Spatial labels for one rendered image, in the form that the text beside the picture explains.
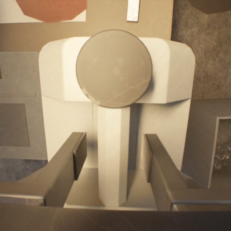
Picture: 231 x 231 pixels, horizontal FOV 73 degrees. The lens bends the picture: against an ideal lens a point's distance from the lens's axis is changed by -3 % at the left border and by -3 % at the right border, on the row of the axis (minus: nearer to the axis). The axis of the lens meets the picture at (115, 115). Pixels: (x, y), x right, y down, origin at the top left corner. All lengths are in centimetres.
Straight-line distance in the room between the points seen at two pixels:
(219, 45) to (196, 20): 26
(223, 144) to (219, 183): 26
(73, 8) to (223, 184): 125
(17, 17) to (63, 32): 10
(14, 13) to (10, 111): 20
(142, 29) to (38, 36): 21
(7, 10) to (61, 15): 11
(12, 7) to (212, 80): 135
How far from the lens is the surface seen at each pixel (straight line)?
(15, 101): 34
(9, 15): 43
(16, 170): 185
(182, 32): 141
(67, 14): 37
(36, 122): 33
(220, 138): 126
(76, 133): 16
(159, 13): 37
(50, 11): 38
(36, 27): 40
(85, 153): 16
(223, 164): 141
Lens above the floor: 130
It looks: 75 degrees down
